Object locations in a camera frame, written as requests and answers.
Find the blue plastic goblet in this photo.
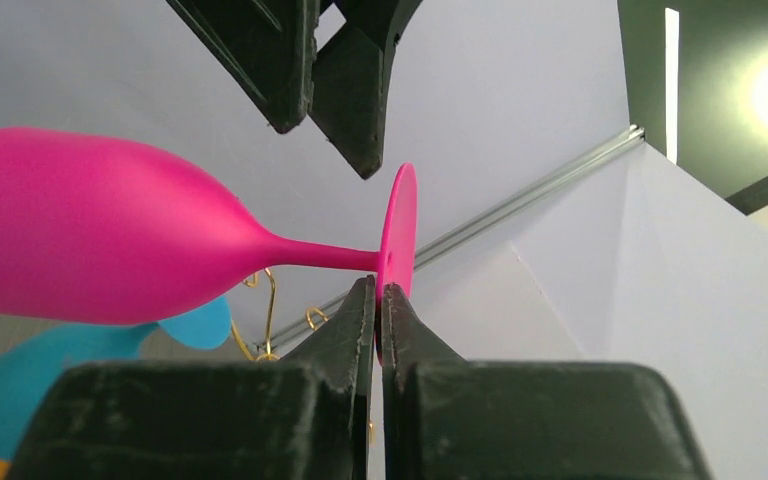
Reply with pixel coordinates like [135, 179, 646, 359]
[0, 294, 233, 463]

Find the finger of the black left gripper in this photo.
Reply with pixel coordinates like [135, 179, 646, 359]
[309, 0, 421, 180]
[169, 0, 320, 134]

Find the magenta plastic goblet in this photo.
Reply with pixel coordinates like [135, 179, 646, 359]
[0, 127, 418, 326]

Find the gold wire glass rack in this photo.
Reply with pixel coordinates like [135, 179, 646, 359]
[230, 268, 330, 362]

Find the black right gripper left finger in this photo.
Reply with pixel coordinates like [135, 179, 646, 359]
[7, 277, 376, 479]

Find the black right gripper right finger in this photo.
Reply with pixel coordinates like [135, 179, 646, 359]
[381, 284, 711, 479]

